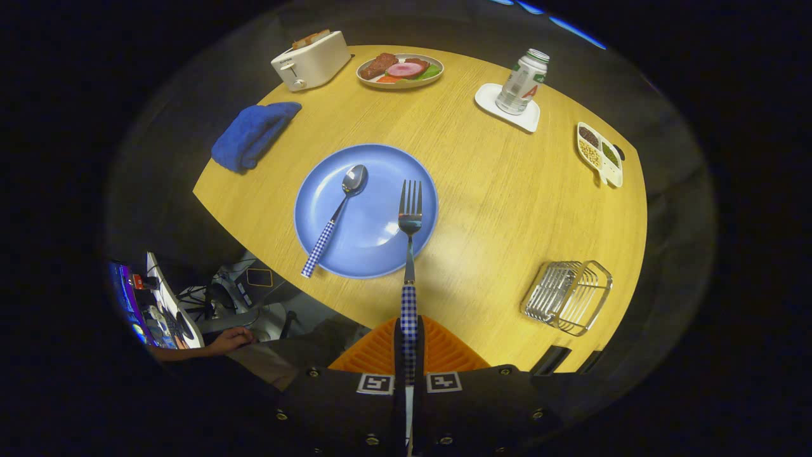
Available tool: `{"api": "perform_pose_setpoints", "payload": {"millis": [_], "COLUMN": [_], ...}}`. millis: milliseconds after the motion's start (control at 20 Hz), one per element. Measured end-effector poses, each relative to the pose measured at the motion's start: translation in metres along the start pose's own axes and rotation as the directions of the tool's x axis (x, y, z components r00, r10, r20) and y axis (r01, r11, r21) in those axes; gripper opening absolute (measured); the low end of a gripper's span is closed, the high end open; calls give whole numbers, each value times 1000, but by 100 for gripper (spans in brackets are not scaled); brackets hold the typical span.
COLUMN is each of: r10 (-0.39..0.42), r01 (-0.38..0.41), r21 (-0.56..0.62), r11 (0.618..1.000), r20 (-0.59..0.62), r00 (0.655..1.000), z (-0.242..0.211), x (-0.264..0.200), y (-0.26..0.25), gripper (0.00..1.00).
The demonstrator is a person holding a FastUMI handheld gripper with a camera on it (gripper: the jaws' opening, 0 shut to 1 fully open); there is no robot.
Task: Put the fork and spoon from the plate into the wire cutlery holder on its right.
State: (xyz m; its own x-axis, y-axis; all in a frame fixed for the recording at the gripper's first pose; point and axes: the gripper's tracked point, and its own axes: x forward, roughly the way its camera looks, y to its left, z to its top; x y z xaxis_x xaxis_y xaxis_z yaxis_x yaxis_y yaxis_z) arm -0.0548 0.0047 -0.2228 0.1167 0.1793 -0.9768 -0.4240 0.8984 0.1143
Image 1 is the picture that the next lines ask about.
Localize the blue folded towel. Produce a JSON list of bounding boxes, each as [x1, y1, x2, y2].
[[211, 102, 303, 173]]

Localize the white divided dish of beans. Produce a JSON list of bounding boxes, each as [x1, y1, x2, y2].
[[576, 122, 624, 189]]

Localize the fork with checkered handle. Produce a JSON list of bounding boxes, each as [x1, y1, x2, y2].
[[398, 180, 424, 389]]

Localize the white toaster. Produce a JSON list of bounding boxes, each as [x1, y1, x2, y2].
[[271, 30, 351, 92]]

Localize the spoon with checkered handle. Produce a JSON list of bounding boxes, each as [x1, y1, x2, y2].
[[301, 164, 369, 279]]

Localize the metal wire cutlery rack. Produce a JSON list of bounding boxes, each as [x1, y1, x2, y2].
[[521, 260, 613, 337]]

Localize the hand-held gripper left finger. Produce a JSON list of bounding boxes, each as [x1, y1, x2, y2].
[[270, 315, 407, 457]]

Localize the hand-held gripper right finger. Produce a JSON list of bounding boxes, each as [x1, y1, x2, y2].
[[409, 315, 565, 457]]

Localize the grey plate of food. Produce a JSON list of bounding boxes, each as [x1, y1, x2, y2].
[[356, 53, 445, 89]]

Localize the toast slices in toaster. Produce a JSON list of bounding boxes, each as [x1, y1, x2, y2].
[[292, 29, 331, 50]]

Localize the white square coaster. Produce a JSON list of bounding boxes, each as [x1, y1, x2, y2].
[[475, 83, 541, 133]]

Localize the white bottle with green label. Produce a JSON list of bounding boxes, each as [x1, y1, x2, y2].
[[495, 49, 551, 116]]

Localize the blue round plate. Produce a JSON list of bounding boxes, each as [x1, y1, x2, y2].
[[294, 143, 439, 279]]

